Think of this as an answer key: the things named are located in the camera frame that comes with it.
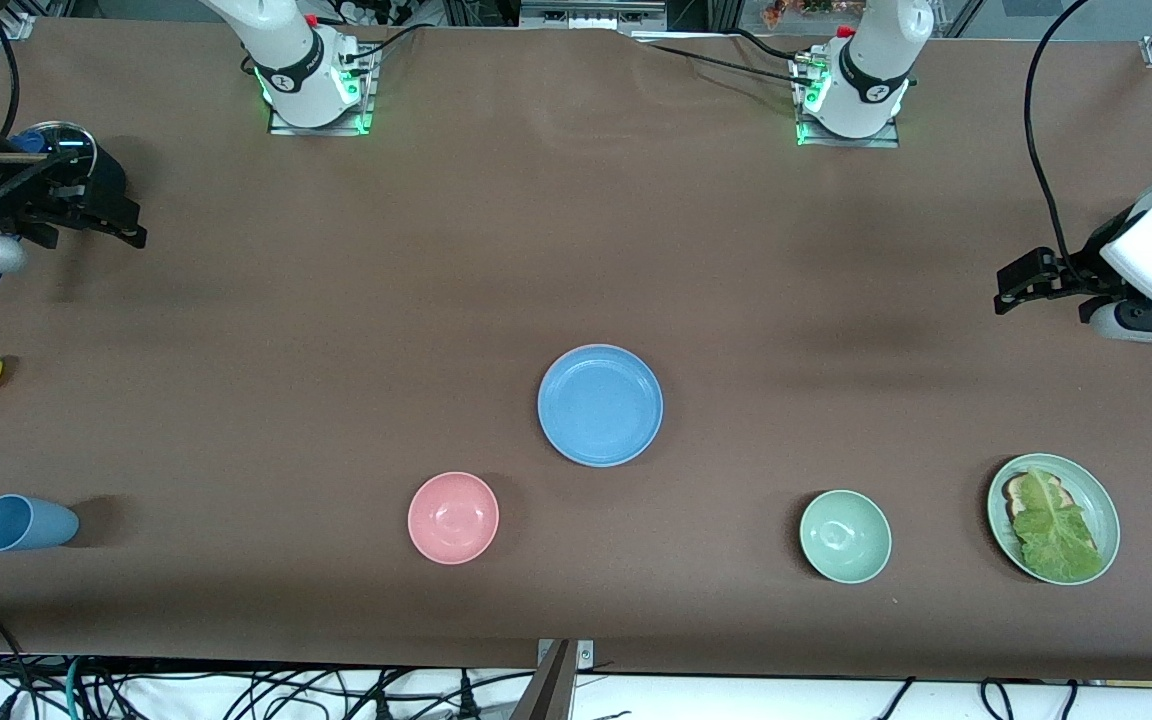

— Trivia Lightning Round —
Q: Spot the blue shallow bowl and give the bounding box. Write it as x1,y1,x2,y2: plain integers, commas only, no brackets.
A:
537,343,665,469

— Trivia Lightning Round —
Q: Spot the toast bread slice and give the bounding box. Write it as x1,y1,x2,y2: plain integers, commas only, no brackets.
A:
1001,472,1072,521

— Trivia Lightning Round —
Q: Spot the green shallow bowl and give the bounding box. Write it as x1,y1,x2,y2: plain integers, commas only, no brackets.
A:
986,453,1122,587

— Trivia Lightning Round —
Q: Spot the green lettuce leaf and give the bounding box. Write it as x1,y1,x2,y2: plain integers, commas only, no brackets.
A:
1011,467,1105,583

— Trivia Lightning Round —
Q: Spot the blue plastic cup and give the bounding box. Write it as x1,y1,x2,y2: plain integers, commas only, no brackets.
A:
0,494,80,553

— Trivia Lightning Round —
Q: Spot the small green deep bowl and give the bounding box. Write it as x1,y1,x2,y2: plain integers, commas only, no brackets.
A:
799,489,893,585

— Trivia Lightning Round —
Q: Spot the orange patterned object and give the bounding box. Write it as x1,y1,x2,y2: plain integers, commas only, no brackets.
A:
761,0,872,27

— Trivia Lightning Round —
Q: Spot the small pink deep bowl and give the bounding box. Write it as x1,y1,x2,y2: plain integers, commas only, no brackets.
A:
407,471,501,566

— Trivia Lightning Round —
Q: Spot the grey metal box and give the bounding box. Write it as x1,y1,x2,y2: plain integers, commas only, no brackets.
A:
519,0,669,33

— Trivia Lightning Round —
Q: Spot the dark metal bar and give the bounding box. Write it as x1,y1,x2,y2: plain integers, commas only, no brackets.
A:
510,640,579,720

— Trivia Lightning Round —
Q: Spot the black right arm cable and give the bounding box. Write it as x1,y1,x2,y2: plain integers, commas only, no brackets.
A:
0,20,82,241

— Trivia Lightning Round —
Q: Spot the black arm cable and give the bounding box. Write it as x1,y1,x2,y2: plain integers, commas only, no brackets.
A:
0,20,82,241
1023,0,1087,276

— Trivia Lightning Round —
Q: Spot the black pot with blue handle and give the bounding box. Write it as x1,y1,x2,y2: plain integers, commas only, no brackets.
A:
0,120,128,297

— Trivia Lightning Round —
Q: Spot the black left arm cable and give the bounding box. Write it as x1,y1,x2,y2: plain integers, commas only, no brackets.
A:
1023,0,1087,276

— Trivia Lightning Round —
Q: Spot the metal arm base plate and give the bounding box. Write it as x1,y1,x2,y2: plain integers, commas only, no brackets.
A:
267,45,378,136
793,55,903,149

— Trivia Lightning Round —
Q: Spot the black base cable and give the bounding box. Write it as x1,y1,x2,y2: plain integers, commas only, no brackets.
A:
631,40,819,91
341,22,442,77
731,27,809,65

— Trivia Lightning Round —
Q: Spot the silver bracket plate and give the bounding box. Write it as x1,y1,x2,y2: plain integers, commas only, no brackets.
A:
537,639,596,670

